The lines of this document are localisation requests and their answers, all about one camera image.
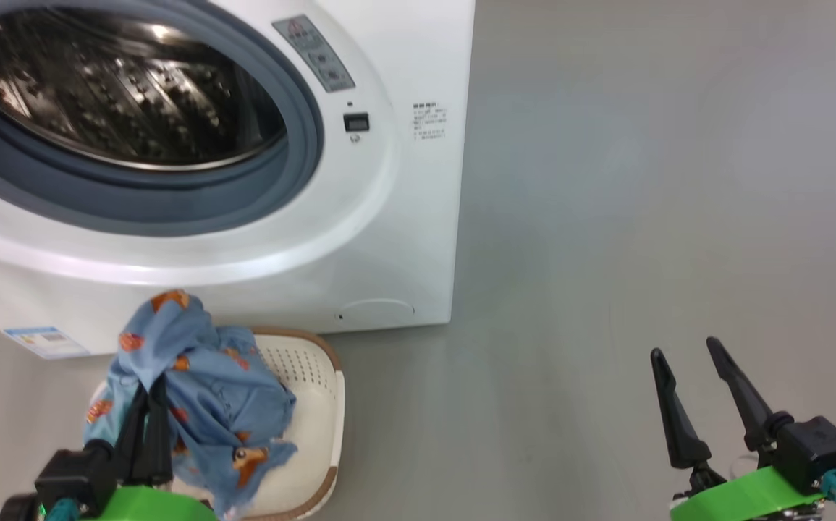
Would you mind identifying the grey warning sticker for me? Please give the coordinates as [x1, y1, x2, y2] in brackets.
[271, 14, 357, 93]

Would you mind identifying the large blue orange-print garment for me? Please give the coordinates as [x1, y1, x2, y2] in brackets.
[83, 289, 299, 518]

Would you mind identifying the blue energy label sticker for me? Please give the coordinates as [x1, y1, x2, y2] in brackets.
[4, 326, 91, 360]

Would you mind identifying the white washing machine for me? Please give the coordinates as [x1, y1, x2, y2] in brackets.
[0, 0, 476, 360]

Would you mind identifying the grey rubber door seal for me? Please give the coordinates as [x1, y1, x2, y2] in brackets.
[0, 0, 326, 238]

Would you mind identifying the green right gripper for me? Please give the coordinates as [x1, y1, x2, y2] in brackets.
[650, 336, 827, 521]

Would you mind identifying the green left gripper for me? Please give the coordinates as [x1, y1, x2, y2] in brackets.
[90, 375, 219, 521]

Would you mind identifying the round white filter cover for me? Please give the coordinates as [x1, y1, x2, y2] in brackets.
[336, 298, 415, 326]

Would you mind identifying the small printed text label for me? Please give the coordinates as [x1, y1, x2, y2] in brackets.
[412, 103, 447, 142]

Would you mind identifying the cream laundry basket brown rim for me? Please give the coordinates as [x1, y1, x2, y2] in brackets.
[88, 326, 346, 521]

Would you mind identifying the steel washing machine drum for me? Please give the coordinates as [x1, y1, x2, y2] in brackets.
[0, 7, 288, 172]

